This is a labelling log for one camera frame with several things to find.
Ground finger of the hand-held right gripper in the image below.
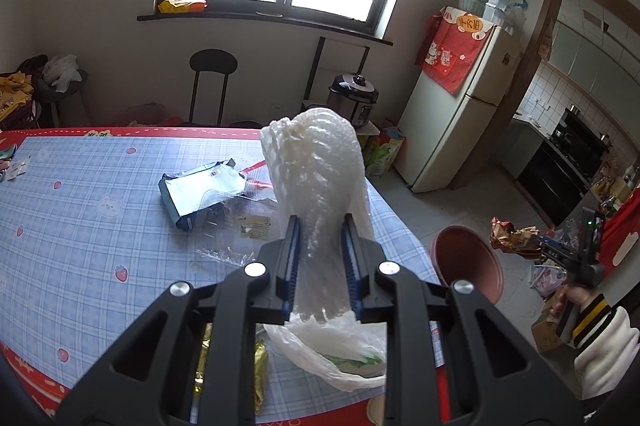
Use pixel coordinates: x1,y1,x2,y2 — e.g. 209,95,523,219
536,235,581,264

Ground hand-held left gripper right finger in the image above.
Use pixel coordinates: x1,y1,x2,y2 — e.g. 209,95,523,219
341,213,586,426

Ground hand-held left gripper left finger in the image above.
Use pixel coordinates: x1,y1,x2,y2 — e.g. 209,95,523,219
55,215,303,426

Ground brown foil wrapper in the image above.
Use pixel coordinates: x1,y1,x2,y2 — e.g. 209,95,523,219
490,217,543,262

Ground clear plastic tray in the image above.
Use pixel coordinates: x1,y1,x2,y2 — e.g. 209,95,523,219
194,178,286,268

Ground pink plastic basin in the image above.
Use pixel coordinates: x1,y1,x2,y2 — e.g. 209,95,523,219
430,226,506,307

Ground white bubble wrap roll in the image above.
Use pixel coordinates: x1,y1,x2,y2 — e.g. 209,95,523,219
259,106,376,324

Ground person's right hand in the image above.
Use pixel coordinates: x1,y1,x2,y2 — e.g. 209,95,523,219
549,283,596,318

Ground red hanging cloth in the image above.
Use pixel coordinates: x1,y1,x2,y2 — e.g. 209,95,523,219
597,188,640,279

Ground pink plastic bag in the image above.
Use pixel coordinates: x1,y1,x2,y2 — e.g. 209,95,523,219
530,263,563,302

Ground black built-in oven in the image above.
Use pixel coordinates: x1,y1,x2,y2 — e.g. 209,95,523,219
515,106,613,227

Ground brown cardboard box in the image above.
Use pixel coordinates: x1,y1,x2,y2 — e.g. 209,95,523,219
530,306,576,355

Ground clear bag with red edge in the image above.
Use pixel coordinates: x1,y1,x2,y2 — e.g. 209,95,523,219
200,160,275,213

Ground grey kitchen cabinet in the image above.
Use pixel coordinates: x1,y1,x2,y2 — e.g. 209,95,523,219
500,113,546,181

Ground gold foil wrapper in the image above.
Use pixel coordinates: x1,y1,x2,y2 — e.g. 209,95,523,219
192,323,215,399
252,338,269,416

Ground blue cardboard box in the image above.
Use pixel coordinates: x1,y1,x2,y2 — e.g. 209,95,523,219
159,159,251,232

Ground cream refrigerator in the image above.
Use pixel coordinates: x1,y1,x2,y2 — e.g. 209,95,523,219
395,6,523,193

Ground silver pressure cooker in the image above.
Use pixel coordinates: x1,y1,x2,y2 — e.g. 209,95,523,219
327,74,378,127

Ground blue plaid tablecloth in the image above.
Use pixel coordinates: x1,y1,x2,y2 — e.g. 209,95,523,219
0,126,443,426

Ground black metal rack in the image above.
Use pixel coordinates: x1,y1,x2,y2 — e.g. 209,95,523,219
302,37,371,103

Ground black round-back chair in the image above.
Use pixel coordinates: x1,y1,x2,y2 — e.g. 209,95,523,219
189,49,263,129

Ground red printed cloth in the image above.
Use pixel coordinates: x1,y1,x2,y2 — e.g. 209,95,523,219
416,6,496,96

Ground white storage boxes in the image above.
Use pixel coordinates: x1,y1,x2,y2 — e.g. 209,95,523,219
482,0,507,25

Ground orange snack packet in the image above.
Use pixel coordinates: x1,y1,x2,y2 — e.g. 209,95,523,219
158,0,207,15

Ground crumpled white plastic bag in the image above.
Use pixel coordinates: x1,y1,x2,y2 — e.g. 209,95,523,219
42,54,82,93

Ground yellow clothing pile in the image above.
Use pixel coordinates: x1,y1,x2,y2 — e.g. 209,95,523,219
0,71,35,122

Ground wire rack of goods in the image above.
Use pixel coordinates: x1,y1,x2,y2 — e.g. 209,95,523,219
590,156,640,217

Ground brown door frame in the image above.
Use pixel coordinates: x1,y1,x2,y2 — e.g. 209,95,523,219
452,0,576,192

